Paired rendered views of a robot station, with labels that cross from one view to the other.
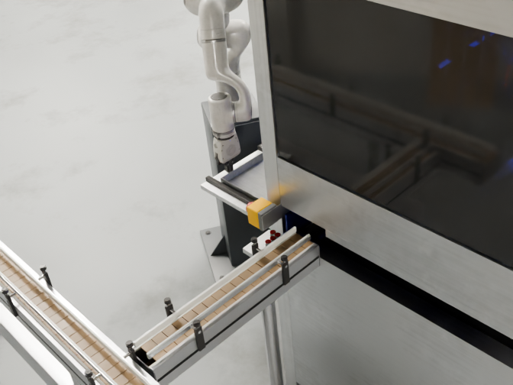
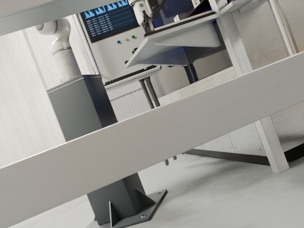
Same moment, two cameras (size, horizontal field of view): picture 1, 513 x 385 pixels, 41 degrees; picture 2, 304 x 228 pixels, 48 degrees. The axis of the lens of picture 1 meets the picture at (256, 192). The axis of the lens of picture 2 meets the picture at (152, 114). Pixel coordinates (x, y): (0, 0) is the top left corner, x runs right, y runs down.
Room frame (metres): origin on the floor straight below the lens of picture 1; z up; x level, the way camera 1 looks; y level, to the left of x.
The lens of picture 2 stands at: (1.55, 1.73, 0.56)
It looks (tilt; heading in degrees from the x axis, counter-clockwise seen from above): 1 degrees down; 297
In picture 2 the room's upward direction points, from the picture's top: 21 degrees counter-clockwise
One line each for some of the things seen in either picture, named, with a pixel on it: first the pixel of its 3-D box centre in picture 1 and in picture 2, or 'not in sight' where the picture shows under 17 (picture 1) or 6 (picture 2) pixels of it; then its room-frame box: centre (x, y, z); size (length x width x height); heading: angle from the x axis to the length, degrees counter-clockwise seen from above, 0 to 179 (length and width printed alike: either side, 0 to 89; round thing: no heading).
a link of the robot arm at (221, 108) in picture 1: (222, 111); not in sight; (2.21, 0.09, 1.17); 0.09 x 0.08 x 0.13; 87
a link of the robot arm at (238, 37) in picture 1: (231, 46); (59, 34); (2.79, 0.04, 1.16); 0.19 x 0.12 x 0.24; 87
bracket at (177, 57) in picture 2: not in sight; (163, 63); (2.40, -0.39, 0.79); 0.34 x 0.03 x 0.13; 40
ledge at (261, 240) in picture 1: (270, 249); (238, 4); (1.77, -0.03, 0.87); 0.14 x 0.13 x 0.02; 40
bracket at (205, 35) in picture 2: not in sight; (187, 44); (2.07, -0.01, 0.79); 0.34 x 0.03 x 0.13; 40
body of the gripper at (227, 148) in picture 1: (225, 144); (140, 11); (2.21, 0.10, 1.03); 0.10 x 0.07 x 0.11; 130
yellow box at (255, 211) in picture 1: (262, 213); not in sight; (1.81, -0.01, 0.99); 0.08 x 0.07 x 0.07; 40
